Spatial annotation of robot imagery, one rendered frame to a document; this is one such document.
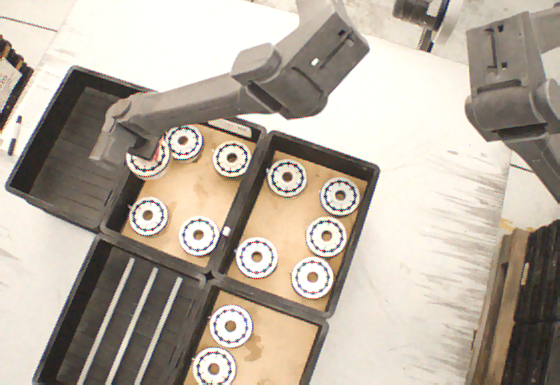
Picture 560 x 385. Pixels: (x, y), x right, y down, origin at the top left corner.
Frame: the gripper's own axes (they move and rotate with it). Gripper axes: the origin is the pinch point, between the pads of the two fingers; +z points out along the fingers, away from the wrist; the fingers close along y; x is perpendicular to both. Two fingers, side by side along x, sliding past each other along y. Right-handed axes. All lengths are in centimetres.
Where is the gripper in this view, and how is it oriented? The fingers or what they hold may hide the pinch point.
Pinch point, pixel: (146, 152)
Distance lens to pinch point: 111.8
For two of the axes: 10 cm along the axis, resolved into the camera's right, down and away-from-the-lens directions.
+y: 9.3, 3.3, -1.3
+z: 0.1, 3.2, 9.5
